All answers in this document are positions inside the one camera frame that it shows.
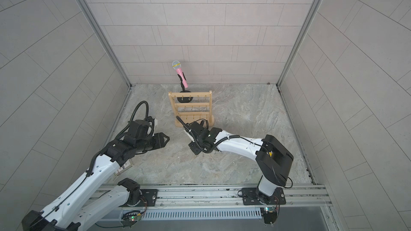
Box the aluminium corner frame post right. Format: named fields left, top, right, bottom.
left=276, top=0, right=322, bottom=92

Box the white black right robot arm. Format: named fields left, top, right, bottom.
left=176, top=116, right=294, bottom=204

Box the black microphone stand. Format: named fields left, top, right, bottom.
left=177, top=74, right=193, bottom=104

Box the aluminium corner frame post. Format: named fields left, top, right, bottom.
left=76, top=0, right=132, bottom=88
left=276, top=0, right=322, bottom=92

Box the small printed card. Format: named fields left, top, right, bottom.
left=115, top=159, right=133, bottom=176

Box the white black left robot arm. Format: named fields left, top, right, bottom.
left=21, top=111, right=170, bottom=231

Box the wooden jewelry display stand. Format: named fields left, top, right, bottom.
left=168, top=90, right=215, bottom=127

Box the aluminium corner frame post left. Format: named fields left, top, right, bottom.
left=76, top=0, right=132, bottom=88

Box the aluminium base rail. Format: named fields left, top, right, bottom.
left=83, top=184, right=331, bottom=222

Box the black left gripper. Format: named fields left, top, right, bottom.
left=135, top=132, right=173, bottom=153

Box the pink toy microphone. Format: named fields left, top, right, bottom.
left=172, top=61, right=188, bottom=91

